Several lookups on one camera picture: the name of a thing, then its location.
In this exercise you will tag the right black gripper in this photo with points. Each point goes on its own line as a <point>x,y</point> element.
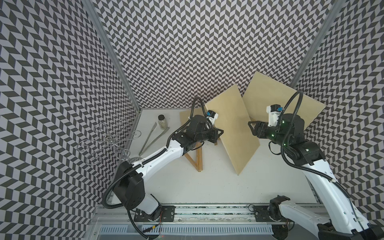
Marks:
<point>260,127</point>

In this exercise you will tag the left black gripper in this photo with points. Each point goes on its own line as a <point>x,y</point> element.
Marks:
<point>214,136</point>

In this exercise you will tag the light plywood board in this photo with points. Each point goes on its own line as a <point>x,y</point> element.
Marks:
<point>233,118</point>
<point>264,91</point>
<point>185,115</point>

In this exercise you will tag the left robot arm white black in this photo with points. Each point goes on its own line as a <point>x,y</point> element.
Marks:
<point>128,187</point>

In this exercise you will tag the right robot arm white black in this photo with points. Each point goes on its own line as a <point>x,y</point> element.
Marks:
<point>285,128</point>

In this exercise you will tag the small glass jar black lid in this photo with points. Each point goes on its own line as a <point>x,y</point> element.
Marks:
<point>163,124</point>

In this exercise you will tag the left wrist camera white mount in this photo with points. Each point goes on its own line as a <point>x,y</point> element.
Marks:
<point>212,116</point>

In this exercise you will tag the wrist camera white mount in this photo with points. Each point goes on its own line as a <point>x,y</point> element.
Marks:
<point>274,112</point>
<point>212,116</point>

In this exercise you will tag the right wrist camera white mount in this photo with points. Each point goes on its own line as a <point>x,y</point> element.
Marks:
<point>274,112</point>

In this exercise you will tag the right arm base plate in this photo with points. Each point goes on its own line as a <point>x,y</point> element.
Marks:
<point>270,212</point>

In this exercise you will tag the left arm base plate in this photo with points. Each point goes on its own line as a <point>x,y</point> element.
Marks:
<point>161,214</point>

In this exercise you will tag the wire whisk rack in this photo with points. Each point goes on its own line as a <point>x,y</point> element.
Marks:
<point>95,149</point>

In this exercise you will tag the aluminium front rail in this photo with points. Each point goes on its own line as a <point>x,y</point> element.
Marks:
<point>205,213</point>

